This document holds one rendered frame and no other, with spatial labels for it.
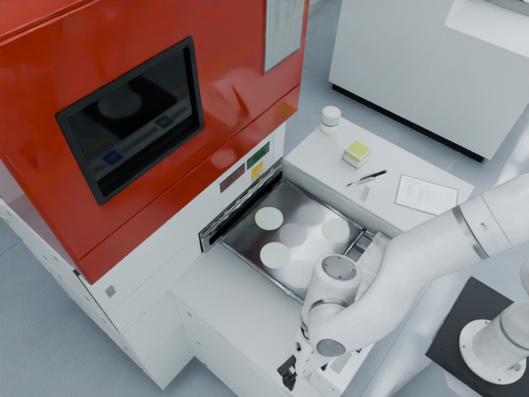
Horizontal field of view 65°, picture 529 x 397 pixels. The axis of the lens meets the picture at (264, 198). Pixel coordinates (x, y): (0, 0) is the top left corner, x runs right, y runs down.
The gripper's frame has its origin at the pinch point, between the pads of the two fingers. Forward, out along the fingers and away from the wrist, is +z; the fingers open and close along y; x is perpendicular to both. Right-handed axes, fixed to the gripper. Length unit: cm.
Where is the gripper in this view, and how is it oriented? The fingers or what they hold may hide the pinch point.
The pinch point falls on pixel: (305, 372)
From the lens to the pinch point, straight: 96.8
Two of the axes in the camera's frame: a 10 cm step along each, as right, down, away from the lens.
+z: -1.3, 8.1, 5.7
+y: 8.2, -2.4, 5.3
